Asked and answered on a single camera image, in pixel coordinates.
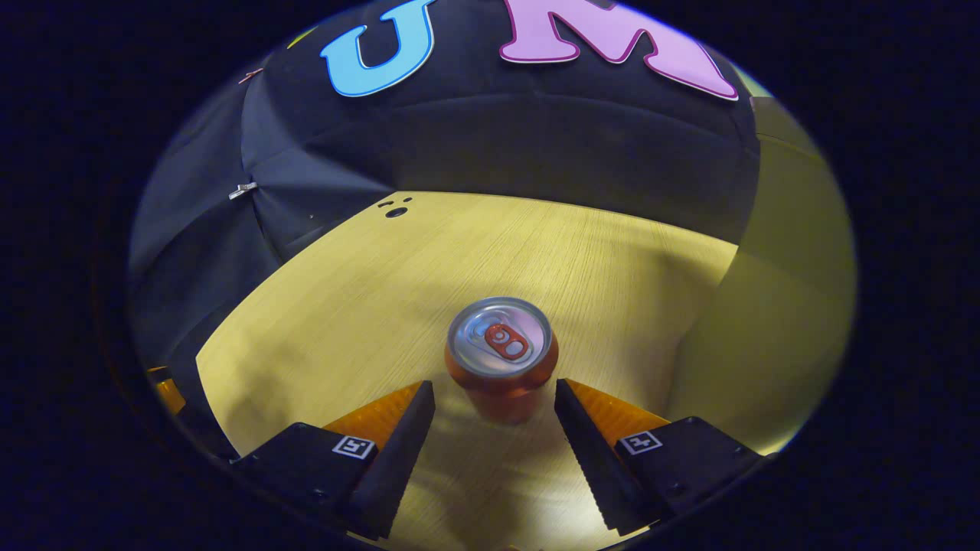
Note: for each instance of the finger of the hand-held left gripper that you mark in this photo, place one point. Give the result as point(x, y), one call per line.
point(170, 394)

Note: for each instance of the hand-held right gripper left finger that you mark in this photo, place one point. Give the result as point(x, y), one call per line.
point(402, 459)

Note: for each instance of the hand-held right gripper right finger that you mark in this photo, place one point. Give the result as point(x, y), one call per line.
point(593, 459)

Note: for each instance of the orange pop can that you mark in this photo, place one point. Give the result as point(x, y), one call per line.
point(501, 360)

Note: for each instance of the wooden desktop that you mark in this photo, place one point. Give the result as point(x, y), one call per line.
point(367, 306)

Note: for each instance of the silver clip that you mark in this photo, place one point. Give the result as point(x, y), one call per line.
point(243, 189)

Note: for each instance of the copper clip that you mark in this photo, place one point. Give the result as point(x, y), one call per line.
point(250, 74)

